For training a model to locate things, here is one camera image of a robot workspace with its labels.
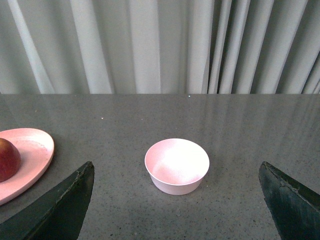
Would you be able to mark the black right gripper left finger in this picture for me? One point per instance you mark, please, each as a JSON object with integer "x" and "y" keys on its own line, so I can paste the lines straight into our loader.
{"x": 56, "y": 215}

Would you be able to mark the pink round plate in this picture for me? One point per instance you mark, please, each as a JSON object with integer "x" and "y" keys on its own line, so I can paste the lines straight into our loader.
{"x": 36, "y": 148}

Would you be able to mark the pale pink small bowl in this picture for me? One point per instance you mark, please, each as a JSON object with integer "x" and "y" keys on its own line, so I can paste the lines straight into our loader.
{"x": 176, "y": 166}

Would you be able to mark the white pleated curtain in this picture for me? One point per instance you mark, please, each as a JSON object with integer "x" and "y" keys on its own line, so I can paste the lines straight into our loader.
{"x": 160, "y": 46}

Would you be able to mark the red yellow apple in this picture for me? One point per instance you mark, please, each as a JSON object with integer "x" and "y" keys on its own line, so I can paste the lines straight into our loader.
{"x": 10, "y": 160}

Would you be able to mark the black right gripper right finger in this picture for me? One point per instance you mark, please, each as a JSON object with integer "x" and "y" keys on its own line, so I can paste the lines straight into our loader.
{"x": 295, "y": 208}

